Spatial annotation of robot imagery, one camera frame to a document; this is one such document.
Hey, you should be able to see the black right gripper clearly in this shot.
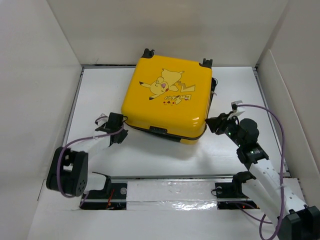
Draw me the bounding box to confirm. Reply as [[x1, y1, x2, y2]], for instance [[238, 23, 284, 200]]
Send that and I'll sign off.
[[204, 111, 244, 148]]

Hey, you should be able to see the yellow hard-shell suitcase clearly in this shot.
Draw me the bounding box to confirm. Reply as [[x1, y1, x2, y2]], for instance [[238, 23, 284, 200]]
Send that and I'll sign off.
[[121, 48, 217, 145]]

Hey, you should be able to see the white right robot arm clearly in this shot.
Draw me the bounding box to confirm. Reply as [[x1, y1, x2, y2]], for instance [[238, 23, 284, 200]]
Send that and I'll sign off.
[[205, 113, 320, 240]]

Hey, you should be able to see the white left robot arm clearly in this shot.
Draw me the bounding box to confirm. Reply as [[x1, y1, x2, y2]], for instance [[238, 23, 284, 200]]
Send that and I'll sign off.
[[46, 112, 128, 198]]

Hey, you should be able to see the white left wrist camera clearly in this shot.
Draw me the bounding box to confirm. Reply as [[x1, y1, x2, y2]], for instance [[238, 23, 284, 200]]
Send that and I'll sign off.
[[94, 113, 108, 125]]

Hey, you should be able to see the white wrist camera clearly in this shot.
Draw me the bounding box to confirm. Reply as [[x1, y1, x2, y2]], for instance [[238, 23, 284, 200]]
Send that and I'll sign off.
[[94, 113, 108, 125], [229, 100, 245, 118]]

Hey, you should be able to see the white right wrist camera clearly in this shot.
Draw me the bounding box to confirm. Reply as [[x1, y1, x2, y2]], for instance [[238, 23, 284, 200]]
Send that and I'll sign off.
[[229, 100, 245, 118]]

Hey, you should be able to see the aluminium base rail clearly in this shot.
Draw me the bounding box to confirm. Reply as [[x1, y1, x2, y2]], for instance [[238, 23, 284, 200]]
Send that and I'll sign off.
[[79, 173, 291, 205]]

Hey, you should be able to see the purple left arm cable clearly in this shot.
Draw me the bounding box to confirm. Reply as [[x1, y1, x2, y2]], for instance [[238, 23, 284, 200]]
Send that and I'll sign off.
[[56, 126, 126, 199]]

